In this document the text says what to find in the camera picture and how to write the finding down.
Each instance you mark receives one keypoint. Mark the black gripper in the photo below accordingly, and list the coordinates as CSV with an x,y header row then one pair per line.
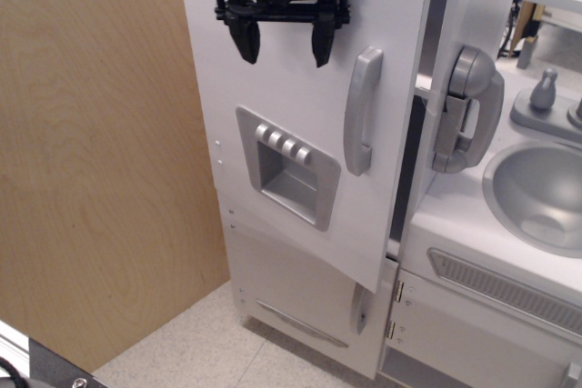
x,y
243,17

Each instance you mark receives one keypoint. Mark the white fridge door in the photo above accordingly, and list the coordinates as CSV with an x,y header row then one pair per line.
x,y
285,87

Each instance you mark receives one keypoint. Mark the white toy fridge cabinet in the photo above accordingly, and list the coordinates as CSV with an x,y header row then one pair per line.
x,y
435,60

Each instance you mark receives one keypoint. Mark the grey ice dispenser box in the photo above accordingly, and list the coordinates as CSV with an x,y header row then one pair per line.
x,y
288,170

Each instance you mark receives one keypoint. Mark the grey toy telephone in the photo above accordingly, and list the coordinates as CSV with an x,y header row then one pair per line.
x,y
472,109

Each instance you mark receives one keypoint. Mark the grey toy faucet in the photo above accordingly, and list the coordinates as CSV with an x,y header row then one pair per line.
x,y
540,108

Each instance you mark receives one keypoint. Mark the white lower freezer door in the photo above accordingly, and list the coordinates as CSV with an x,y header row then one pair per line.
x,y
307,299

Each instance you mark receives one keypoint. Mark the grey toy sink basin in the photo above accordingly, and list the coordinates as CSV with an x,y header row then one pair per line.
x,y
534,190

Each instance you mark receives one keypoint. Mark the white oven door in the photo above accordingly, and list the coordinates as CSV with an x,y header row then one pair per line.
x,y
441,338

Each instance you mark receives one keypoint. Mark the grey oven vent panel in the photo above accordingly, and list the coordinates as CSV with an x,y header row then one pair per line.
x,y
507,291

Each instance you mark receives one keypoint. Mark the grey fridge door handle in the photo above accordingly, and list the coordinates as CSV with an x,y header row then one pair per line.
x,y
365,76

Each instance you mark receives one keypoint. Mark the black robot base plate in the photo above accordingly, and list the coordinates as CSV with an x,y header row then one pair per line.
x,y
27,363

